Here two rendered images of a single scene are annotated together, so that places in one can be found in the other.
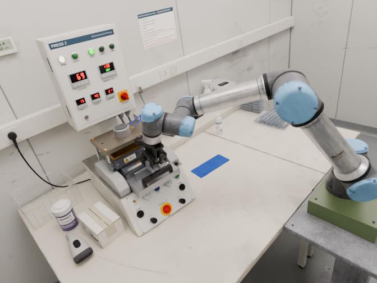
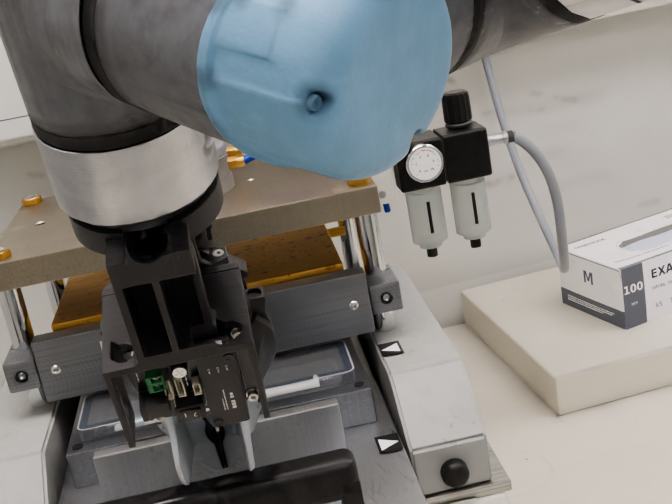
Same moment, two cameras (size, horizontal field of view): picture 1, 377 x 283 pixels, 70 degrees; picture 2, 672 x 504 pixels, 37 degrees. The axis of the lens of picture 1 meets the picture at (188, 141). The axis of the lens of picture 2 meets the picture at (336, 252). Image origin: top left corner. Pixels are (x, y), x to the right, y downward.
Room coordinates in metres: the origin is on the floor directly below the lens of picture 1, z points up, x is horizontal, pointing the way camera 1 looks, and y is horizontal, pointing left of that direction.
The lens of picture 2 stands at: (0.57, -0.17, 1.29)
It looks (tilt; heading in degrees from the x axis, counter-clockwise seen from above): 18 degrees down; 30
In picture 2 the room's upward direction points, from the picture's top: 11 degrees counter-clockwise
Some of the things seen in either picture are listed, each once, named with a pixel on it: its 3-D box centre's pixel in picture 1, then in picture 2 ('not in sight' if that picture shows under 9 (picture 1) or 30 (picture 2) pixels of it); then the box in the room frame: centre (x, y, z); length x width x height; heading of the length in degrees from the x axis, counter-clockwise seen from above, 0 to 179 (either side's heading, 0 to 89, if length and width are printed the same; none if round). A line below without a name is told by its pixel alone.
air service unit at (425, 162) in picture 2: not in sight; (440, 177); (1.39, 0.19, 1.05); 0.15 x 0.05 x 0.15; 125
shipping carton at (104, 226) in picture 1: (101, 223); not in sight; (0.92, 0.46, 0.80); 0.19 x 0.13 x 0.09; 40
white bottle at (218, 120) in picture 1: (218, 123); not in sight; (1.64, -0.22, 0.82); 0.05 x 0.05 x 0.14
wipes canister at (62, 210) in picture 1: (65, 215); not in sight; (0.98, 0.63, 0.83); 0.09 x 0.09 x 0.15
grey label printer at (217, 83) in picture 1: (220, 92); not in sight; (2.07, -0.32, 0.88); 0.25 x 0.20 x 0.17; 34
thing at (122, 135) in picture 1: (124, 134); (215, 210); (1.20, 0.31, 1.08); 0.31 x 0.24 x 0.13; 125
